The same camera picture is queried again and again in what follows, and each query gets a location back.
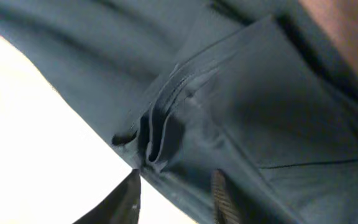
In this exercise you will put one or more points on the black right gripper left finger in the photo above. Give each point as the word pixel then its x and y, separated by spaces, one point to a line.
pixel 121 206

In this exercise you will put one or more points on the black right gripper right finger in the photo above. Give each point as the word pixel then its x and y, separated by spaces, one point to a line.
pixel 231 206

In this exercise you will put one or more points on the black leggings red waistband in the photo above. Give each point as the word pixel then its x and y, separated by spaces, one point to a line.
pixel 179 89

